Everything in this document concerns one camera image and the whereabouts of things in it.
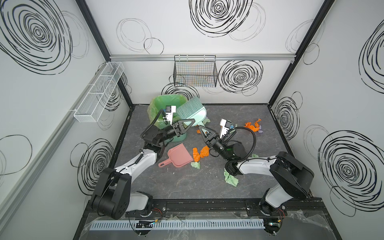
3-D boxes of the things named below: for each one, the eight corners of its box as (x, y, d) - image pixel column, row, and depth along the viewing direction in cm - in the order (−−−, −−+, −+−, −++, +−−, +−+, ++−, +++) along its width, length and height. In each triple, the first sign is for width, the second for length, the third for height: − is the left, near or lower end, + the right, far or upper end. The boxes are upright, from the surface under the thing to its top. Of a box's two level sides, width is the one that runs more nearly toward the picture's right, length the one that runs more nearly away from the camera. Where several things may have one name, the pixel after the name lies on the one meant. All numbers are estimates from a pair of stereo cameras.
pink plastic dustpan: (163, 176, 86) (162, 174, 83) (156, 158, 93) (155, 156, 90) (192, 160, 92) (192, 158, 90) (183, 145, 99) (182, 142, 97)
